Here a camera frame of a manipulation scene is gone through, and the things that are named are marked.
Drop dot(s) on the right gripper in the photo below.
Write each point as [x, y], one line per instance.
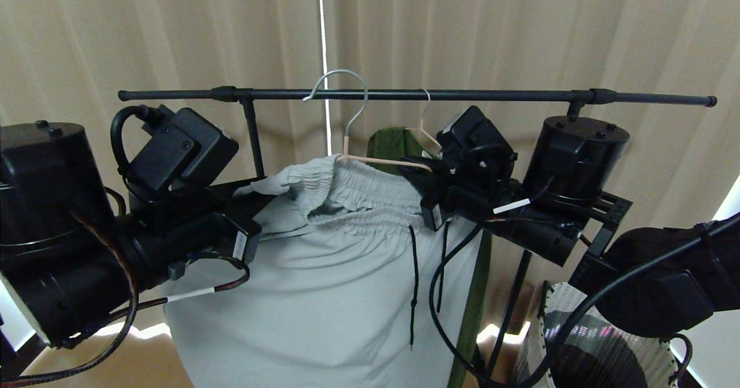
[462, 200]

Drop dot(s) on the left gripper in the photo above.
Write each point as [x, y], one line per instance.
[191, 232]

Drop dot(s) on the pink clothes hanger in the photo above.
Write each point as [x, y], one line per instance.
[425, 130]
[346, 145]

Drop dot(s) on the pale grey shorts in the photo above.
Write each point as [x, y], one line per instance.
[324, 295]

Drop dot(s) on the beige curtain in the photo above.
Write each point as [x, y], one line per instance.
[520, 29]

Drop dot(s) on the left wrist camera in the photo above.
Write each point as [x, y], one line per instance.
[179, 151]

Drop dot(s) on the black clothes rack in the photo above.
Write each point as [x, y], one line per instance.
[491, 95]

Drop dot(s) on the white laundry basket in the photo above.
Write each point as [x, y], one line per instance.
[613, 353]

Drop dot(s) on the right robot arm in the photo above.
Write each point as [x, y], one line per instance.
[584, 162]

